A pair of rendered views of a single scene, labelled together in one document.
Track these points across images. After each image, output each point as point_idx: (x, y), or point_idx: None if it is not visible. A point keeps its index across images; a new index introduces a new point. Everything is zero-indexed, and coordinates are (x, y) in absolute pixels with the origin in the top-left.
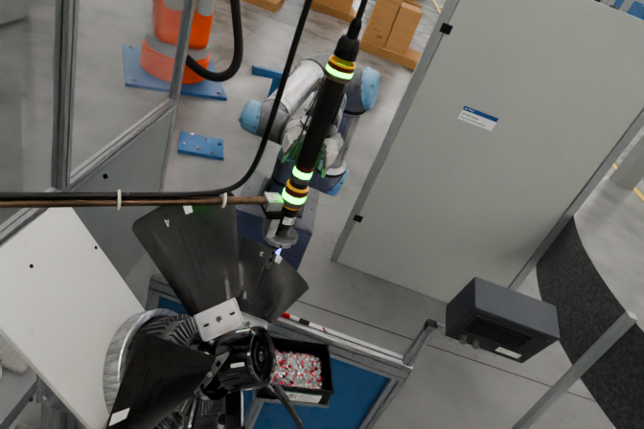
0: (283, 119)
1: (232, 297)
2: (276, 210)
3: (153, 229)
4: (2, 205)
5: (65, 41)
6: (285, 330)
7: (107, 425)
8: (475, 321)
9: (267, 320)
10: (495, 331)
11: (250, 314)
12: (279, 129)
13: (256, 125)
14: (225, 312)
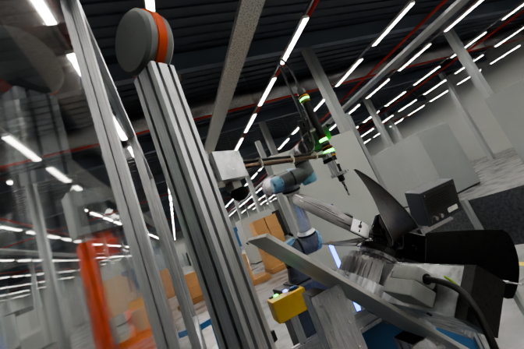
0: (288, 171)
1: (352, 216)
2: (331, 156)
3: (300, 203)
4: (266, 162)
5: (165, 239)
6: None
7: (387, 191)
8: (427, 201)
9: None
10: (437, 199)
11: (365, 240)
12: (292, 174)
13: (282, 181)
14: (358, 223)
